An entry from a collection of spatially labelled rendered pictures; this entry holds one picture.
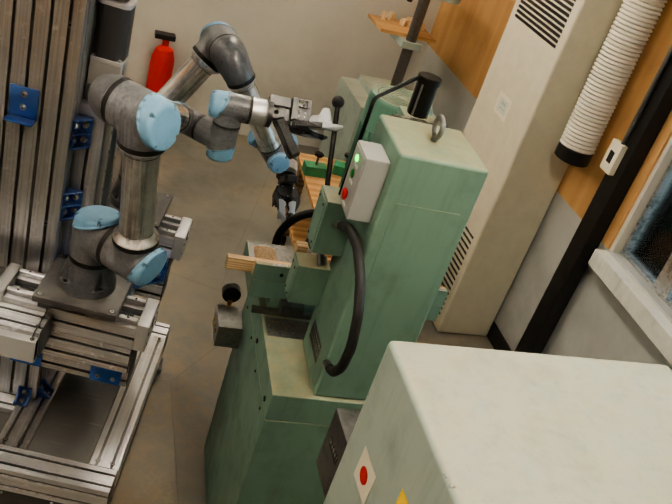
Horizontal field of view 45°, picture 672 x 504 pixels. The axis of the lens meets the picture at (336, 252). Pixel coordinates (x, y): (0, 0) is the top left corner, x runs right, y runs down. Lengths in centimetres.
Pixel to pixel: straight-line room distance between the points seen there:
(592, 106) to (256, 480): 202
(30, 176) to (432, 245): 111
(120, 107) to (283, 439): 97
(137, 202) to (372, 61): 356
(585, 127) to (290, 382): 183
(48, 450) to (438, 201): 147
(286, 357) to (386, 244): 52
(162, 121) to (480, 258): 230
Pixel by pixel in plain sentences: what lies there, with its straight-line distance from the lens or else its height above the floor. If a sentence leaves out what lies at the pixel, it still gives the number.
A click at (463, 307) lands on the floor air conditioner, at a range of 401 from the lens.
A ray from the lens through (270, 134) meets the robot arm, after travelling 268.
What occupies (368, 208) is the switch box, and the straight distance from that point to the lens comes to 186.
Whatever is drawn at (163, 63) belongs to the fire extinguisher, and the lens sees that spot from 500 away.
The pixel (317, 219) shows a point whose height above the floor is 123.
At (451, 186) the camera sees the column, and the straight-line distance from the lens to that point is 185.
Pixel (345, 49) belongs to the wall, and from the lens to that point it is 530.
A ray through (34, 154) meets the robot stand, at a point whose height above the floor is 109.
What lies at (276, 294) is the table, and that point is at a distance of 236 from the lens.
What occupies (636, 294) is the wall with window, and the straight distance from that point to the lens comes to 325.
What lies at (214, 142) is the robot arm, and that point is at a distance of 221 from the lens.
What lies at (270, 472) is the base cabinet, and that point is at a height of 52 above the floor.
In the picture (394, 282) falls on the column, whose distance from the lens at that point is 195.
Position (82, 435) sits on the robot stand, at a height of 21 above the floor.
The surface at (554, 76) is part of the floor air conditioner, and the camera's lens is 353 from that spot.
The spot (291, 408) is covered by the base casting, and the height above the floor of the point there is 76.
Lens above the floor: 217
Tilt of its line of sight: 30 degrees down
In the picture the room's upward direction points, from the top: 19 degrees clockwise
